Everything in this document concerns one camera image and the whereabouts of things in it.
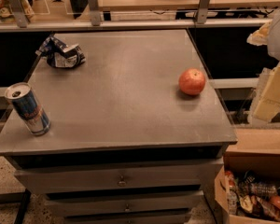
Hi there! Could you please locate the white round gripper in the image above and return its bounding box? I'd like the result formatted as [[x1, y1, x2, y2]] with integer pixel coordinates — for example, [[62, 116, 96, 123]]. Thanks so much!
[[246, 9, 280, 124]]

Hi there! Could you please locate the metal drawer knob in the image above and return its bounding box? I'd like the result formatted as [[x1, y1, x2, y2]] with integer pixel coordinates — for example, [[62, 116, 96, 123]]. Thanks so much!
[[118, 175, 127, 187]]

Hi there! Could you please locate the grey drawer cabinet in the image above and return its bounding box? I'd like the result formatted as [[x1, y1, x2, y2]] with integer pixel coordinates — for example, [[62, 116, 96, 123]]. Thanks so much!
[[0, 30, 236, 224]]

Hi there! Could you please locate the cardboard box of snacks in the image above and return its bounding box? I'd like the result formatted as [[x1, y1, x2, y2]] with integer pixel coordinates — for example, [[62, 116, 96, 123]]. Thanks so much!
[[215, 153, 280, 224]]

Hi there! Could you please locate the crumpled blue chip bag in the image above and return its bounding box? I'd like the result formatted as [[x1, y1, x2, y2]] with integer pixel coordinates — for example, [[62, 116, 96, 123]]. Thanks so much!
[[35, 35, 86, 69]]

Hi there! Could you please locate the blue silver redbull can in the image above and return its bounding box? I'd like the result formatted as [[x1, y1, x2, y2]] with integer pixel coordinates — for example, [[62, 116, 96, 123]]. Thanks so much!
[[5, 82, 50, 135]]

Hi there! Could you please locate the red fruit in box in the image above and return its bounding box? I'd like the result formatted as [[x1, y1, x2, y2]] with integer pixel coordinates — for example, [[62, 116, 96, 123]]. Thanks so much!
[[269, 195, 280, 209]]

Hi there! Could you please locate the red apple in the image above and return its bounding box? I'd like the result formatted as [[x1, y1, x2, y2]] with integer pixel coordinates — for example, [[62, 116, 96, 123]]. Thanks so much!
[[178, 68, 206, 95]]

